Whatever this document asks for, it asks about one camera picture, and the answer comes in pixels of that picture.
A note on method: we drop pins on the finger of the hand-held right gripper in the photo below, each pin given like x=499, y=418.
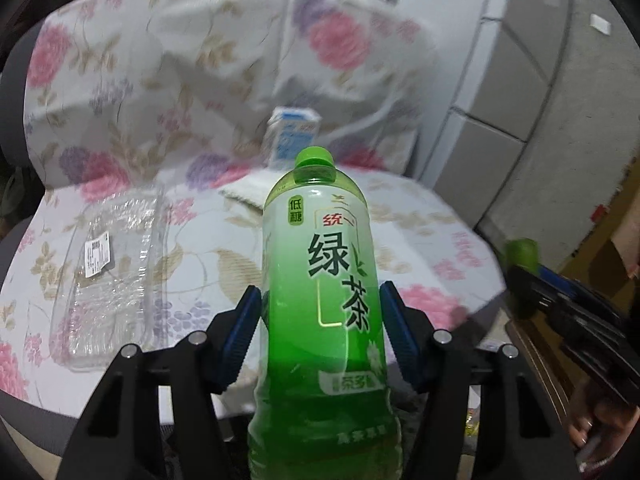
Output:
x=535, y=292

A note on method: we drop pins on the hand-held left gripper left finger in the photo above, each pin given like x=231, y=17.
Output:
x=240, y=330

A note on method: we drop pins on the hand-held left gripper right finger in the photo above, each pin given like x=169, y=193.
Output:
x=400, y=335

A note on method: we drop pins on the small green object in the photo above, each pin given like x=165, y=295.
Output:
x=522, y=257

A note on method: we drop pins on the green tea bottle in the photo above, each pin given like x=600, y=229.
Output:
x=320, y=310

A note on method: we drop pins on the person's right hand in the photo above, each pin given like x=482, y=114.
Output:
x=595, y=422

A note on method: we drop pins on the brown wooden furniture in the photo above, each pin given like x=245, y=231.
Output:
x=622, y=240

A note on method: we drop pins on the clear plastic food container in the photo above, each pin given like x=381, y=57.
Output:
x=110, y=280

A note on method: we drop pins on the white gold-print tissue packet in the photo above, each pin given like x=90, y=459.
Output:
x=250, y=186

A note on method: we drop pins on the blue white milk carton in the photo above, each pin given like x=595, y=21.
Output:
x=292, y=135

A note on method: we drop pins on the grey drawer cabinet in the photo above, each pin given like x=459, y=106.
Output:
x=525, y=85

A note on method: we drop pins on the grey office chair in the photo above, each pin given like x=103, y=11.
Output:
x=20, y=420

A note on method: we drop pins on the floral printed cloth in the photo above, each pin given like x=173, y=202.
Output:
x=175, y=85

